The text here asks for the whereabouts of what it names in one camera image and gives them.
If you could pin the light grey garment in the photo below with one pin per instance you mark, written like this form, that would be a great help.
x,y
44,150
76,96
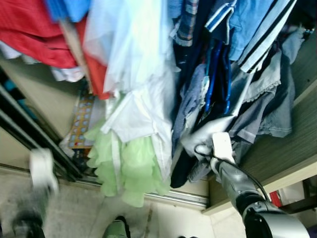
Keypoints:
x,y
198,131

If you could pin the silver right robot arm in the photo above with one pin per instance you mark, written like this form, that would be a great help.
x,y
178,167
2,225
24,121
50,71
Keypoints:
x,y
230,181

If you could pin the slate grey garment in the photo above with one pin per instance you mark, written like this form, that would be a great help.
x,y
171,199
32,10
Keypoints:
x,y
282,114

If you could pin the grey wooden wardrobe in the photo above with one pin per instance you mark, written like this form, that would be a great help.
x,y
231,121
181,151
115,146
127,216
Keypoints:
x,y
297,153

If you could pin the grey lace trimmed garment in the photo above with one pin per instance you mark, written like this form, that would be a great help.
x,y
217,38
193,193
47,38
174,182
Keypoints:
x,y
257,84

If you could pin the white box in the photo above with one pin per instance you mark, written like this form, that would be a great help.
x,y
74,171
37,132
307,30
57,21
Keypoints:
x,y
292,192

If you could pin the small red object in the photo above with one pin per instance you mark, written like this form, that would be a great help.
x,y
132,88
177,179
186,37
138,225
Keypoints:
x,y
276,198

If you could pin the blue clothes hanger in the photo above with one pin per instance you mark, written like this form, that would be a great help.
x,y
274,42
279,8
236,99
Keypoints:
x,y
227,84

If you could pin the blue striped shirt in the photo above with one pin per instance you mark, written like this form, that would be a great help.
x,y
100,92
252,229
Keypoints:
x,y
247,25

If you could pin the grey blue denim garment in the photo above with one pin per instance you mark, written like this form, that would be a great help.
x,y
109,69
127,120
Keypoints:
x,y
190,104

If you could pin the dark navy garment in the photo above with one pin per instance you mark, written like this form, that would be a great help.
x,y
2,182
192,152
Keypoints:
x,y
183,168

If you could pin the plaid shirt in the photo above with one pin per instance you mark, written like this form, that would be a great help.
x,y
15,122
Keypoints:
x,y
187,25

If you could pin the white and green dress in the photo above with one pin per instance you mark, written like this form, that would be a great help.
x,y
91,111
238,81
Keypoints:
x,y
133,119

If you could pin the white sheer garment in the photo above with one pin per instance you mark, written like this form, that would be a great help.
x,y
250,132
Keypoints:
x,y
129,44

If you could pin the silver left robot leg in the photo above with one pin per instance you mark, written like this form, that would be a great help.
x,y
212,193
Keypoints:
x,y
116,229

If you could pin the patterned storage box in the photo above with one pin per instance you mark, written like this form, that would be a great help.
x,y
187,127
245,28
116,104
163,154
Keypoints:
x,y
81,119

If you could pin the wooden clothes hanger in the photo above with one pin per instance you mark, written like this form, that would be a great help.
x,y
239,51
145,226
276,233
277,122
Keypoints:
x,y
74,49

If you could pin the small white garment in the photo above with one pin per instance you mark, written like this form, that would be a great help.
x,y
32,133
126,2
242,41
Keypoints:
x,y
67,74

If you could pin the red garment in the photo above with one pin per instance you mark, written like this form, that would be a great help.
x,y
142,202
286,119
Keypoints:
x,y
29,34

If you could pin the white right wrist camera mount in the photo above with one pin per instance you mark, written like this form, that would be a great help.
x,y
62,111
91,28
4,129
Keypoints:
x,y
223,146

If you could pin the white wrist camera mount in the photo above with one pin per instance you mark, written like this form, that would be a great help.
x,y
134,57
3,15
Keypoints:
x,y
223,146
42,168

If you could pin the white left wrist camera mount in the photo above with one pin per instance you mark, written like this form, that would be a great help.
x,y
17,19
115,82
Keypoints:
x,y
42,168

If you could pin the dark sliding door frame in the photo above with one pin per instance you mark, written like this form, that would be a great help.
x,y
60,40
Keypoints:
x,y
34,134

